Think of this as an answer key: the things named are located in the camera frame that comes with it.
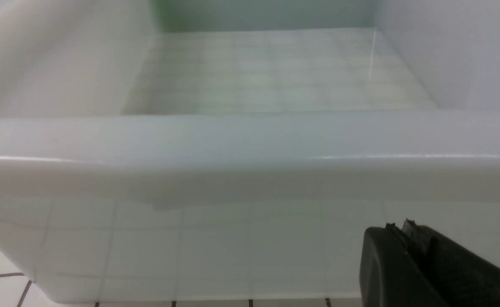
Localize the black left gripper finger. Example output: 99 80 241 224
359 220 500 307

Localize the large translucent white plastic bin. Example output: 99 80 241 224
0 0 500 307

